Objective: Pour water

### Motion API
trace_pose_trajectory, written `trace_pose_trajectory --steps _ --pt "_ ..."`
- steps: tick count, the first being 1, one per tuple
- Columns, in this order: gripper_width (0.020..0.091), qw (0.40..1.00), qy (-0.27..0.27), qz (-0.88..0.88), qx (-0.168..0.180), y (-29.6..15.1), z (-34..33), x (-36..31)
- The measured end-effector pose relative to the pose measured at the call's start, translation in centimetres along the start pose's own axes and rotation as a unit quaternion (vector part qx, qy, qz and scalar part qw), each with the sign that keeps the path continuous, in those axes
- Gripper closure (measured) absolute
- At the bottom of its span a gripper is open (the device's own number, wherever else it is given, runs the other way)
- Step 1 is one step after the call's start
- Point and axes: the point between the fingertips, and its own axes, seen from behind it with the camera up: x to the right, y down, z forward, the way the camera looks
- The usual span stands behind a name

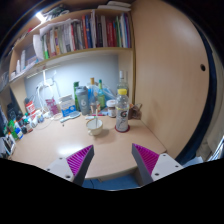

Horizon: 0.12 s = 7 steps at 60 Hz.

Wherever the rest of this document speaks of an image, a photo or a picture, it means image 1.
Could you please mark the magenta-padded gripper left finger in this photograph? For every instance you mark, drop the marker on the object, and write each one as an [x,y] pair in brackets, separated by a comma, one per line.
[78,160]

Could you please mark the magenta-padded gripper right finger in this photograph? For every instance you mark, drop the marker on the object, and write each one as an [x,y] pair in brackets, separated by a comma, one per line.
[146,160]

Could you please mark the clear drink bottle yellow cap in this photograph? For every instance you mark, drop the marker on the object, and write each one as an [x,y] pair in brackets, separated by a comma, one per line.
[122,113]

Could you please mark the white cup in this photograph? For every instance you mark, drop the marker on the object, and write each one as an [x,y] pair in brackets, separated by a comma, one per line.
[94,128]

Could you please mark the flat round red coaster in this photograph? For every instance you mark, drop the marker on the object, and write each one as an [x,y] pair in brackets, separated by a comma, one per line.
[116,130]

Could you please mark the light blue hairbrush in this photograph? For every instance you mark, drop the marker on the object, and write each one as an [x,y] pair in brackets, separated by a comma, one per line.
[71,116]

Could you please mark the brown mug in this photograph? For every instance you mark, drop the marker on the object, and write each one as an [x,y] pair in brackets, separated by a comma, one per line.
[135,112]

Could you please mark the white and blue box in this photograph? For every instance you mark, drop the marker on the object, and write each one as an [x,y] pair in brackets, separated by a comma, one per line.
[67,106]

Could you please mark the grey shaker bottle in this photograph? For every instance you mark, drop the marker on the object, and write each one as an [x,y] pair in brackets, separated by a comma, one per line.
[82,101]

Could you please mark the pink pouch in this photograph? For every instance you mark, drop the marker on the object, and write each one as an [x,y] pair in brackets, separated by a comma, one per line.
[52,106]

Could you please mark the brown jar white lid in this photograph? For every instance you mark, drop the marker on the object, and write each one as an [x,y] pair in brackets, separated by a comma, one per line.
[111,109]

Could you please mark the green glass bottle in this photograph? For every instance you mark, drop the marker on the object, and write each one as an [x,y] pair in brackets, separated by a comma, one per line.
[76,96]

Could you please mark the white bottle blue label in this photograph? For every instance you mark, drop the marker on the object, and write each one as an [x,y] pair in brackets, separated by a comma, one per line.
[18,133]

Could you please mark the green bottle green cap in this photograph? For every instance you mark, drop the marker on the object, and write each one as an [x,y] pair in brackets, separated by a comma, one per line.
[101,96]

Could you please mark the green plastic container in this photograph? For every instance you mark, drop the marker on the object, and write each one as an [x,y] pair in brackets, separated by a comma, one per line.
[11,126]

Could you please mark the tall clear glass bottle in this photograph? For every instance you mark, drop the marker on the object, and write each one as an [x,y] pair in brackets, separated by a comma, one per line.
[122,81]

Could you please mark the white strip lamp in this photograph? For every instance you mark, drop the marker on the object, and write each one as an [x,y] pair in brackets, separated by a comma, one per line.
[43,69]

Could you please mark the wooden shelf unit with books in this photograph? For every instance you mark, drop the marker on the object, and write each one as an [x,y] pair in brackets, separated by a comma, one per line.
[83,33]

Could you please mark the ceiling light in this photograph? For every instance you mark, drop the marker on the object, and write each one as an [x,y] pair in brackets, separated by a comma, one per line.
[40,16]

